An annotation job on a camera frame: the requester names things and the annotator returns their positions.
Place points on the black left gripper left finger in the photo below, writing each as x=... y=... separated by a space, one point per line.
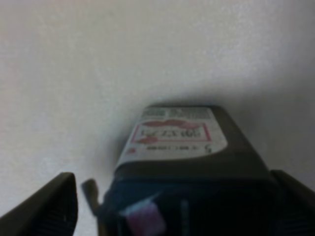
x=51 y=211

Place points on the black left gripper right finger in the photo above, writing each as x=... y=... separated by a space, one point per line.
x=297 y=217

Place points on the black gum container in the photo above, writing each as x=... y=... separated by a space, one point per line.
x=190 y=171

